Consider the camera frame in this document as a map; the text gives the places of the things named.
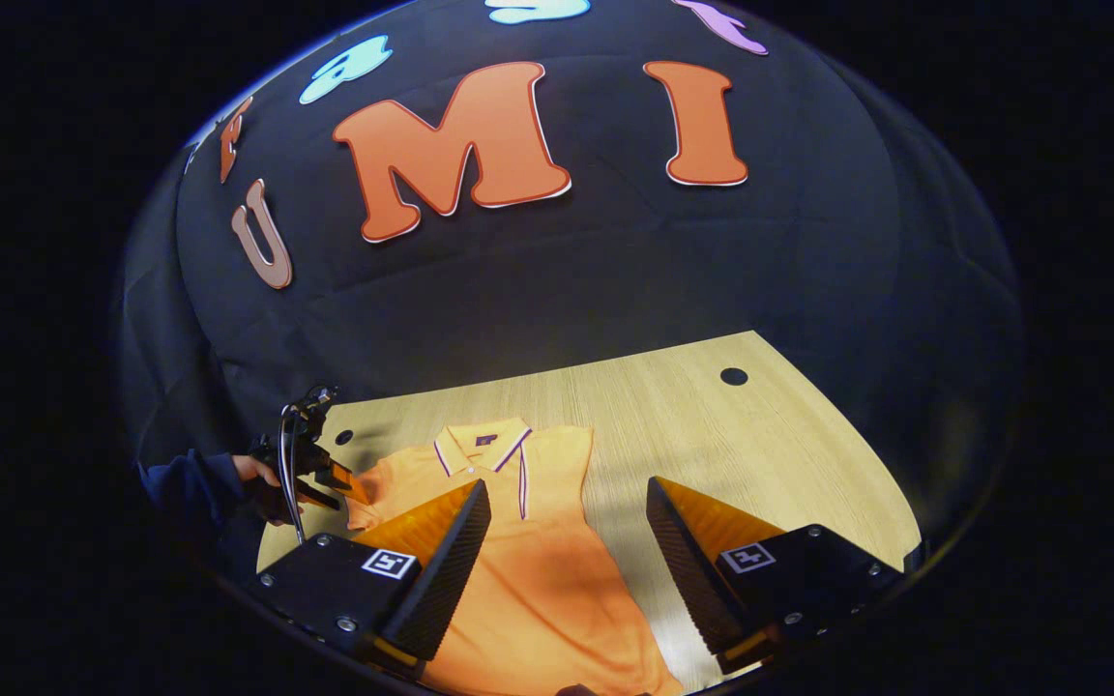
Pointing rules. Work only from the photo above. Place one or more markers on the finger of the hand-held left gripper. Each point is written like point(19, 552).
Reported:
point(346, 483)
point(320, 498)

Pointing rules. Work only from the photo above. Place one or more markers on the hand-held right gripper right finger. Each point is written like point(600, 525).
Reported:
point(688, 565)

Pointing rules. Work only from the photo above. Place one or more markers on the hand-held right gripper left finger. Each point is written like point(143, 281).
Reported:
point(446, 570)

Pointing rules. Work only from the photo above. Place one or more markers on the orange T-shirt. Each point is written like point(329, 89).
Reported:
point(538, 580)

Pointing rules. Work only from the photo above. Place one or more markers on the black backdrop cloth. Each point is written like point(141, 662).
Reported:
point(615, 271)

